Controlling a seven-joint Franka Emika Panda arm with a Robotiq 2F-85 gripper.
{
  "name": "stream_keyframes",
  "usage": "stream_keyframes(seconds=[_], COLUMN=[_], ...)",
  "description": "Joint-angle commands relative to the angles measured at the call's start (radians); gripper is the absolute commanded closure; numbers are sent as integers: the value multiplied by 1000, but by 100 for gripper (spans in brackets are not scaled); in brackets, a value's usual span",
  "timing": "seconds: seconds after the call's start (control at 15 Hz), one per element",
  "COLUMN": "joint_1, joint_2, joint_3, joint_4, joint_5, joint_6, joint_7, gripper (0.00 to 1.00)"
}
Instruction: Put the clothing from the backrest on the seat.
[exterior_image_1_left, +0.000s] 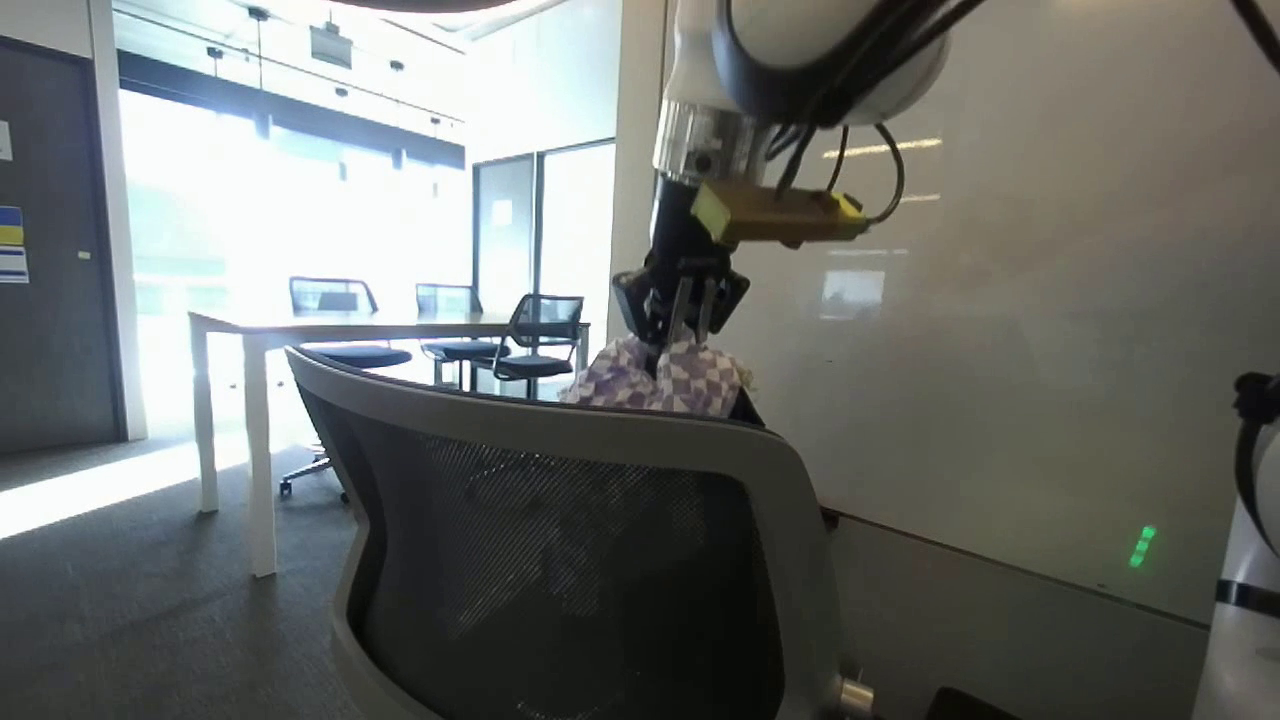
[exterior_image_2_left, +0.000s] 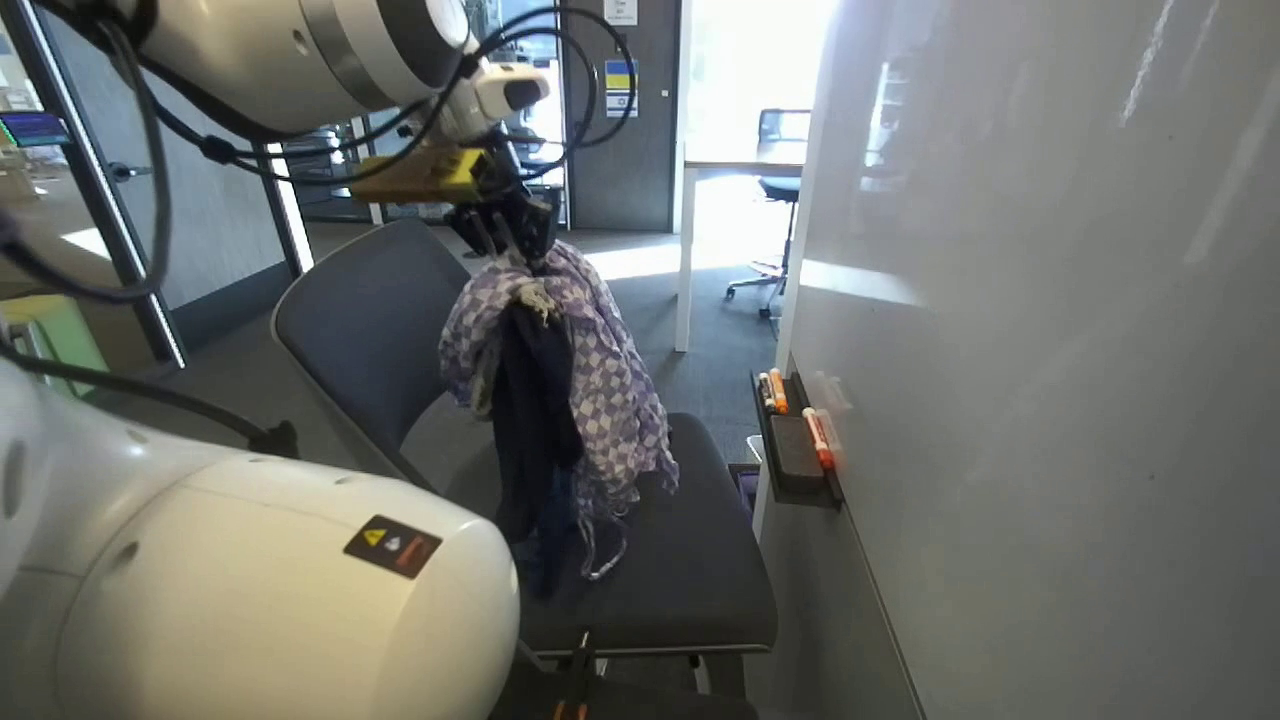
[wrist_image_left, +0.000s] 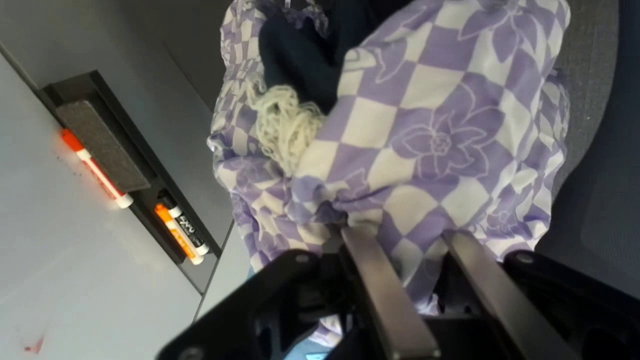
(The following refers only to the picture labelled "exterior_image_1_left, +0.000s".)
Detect dark grey door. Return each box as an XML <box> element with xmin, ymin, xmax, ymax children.
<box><xmin>0</xmin><ymin>35</ymin><xmax>127</xmax><ymax>462</ymax></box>

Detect grey mesh office chair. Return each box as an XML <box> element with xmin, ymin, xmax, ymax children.
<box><xmin>279</xmin><ymin>341</ymin><xmax>851</xmax><ymax>720</ymax></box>

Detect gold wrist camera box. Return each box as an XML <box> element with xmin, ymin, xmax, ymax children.
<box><xmin>689</xmin><ymin>178</ymin><xmax>874</xmax><ymax>258</ymax></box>

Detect purple checkered clothing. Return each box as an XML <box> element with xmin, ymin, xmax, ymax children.
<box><xmin>556</xmin><ymin>331</ymin><xmax>753</xmax><ymax>425</ymax></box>

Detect small white wall socket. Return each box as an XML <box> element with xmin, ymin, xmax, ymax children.
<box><xmin>838</xmin><ymin>676</ymin><xmax>879</xmax><ymax>720</ymax></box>

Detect blue yellow door sign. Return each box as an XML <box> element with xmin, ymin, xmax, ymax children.
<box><xmin>0</xmin><ymin>202</ymin><xmax>31</xmax><ymax>293</ymax></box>

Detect hanging ceiling sign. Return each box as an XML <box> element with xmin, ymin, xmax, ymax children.
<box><xmin>309</xmin><ymin>16</ymin><xmax>359</xmax><ymax>78</ymax></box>

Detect glass partition door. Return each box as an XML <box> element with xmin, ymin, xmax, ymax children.
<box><xmin>467</xmin><ymin>137</ymin><xmax>620</xmax><ymax>331</ymax></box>

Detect blue seat office chair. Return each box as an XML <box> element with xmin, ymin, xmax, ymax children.
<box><xmin>274</xmin><ymin>273</ymin><xmax>415</xmax><ymax>508</ymax></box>
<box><xmin>490</xmin><ymin>288</ymin><xmax>588</xmax><ymax>405</ymax></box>
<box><xmin>413</xmin><ymin>279</ymin><xmax>513</xmax><ymax>394</ymax></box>

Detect green indicator lights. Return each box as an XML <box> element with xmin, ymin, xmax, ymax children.
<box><xmin>1126</xmin><ymin>521</ymin><xmax>1164</xmax><ymax>577</ymax></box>

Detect large white whiteboard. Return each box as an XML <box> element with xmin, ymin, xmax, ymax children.
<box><xmin>614</xmin><ymin>0</ymin><xmax>1280</xmax><ymax>634</ymax></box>

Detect white meeting table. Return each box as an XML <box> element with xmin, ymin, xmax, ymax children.
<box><xmin>184</xmin><ymin>309</ymin><xmax>593</xmax><ymax>583</ymax></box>

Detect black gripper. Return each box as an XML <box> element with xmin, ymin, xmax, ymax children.
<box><xmin>614</xmin><ymin>178</ymin><xmax>753</xmax><ymax>364</ymax></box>

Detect thick black cable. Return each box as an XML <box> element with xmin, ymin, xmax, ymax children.
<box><xmin>1227</xmin><ymin>370</ymin><xmax>1280</xmax><ymax>566</ymax></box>

